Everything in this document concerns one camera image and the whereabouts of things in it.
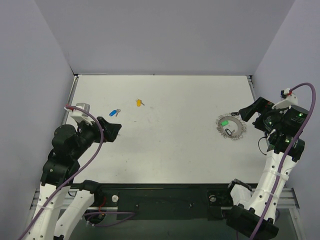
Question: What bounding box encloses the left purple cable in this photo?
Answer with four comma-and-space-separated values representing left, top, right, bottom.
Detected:
17, 106, 137, 240

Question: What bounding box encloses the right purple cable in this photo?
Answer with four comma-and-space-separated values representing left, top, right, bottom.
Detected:
249, 82, 316, 240

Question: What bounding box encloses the green tag key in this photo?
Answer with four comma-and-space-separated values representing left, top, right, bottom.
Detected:
221, 120, 229, 127

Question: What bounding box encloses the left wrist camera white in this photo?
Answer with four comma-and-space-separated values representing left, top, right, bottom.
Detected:
64, 103, 93, 126

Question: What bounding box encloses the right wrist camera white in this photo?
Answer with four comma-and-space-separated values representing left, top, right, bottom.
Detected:
272, 88, 298, 110

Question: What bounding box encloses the yellow tag key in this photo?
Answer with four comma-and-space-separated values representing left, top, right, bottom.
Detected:
136, 99, 145, 107

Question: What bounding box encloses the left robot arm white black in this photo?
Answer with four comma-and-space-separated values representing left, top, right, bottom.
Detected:
19, 116, 122, 240

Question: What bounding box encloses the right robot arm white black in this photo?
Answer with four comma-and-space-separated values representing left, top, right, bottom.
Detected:
223, 94, 309, 240

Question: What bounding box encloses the blue tag key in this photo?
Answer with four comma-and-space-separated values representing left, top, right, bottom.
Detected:
109, 109, 121, 117

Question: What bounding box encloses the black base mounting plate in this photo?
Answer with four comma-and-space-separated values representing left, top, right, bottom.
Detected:
92, 183, 234, 221

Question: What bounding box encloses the black tag key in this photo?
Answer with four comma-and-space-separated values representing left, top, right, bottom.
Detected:
230, 112, 240, 116
225, 128, 235, 136

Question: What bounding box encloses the metal disc with keyrings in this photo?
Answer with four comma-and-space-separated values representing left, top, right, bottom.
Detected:
215, 112, 247, 141

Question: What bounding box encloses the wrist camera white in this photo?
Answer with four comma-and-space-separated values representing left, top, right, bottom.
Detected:
64, 103, 93, 126
272, 88, 298, 110

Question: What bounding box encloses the purple cable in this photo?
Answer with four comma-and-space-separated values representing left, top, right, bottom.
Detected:
17, 106, 137, 240
249, 82, 316, 240

